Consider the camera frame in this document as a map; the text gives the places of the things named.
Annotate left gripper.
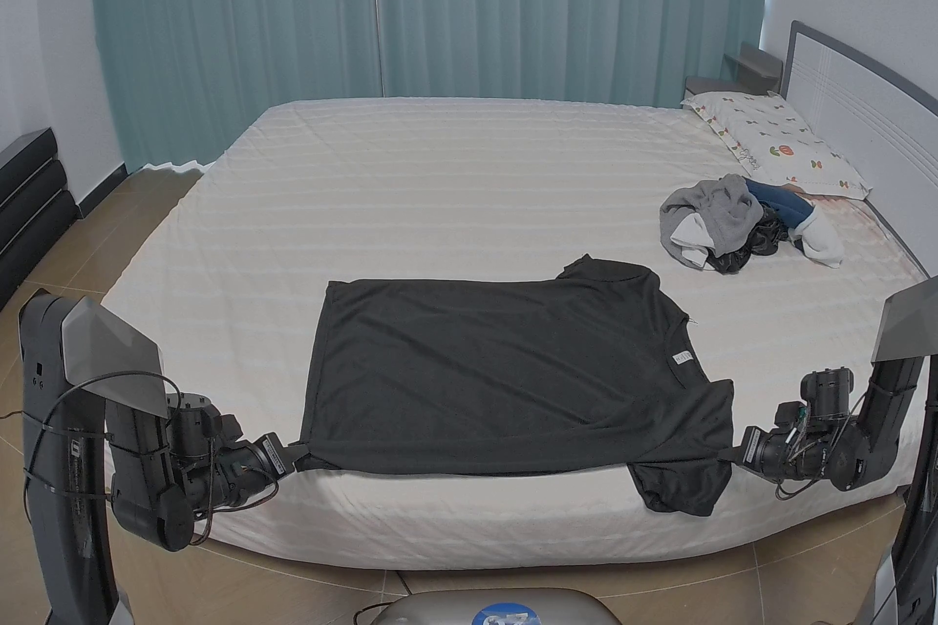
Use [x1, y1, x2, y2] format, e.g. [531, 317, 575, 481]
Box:
[245, 432, 307, 487]

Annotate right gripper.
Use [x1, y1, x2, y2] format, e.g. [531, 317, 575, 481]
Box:
[739, 426, 800, 482]

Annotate black T-shirt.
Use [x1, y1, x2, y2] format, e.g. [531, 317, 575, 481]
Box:
[299, 253, 736, 518]

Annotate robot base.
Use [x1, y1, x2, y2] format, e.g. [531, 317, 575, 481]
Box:
[375, 587, 613, 625]

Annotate pile of clothes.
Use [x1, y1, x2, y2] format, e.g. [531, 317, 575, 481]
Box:
[658, 173, 845, 276]

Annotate bed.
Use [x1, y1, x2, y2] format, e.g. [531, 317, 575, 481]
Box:
[99, 20, 938, 572]

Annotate white printed pillow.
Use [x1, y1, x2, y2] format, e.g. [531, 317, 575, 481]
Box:
[680, 91, 873, 200]

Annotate black chest of drawers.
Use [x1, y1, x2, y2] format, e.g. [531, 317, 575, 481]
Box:
[0, 127, 78, 308]

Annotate grey bedside table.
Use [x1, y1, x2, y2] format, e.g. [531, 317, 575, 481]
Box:
[683, 41, 785, 98]

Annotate black cable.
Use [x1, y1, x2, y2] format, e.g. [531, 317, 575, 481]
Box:
[22, 372, 184, 506]

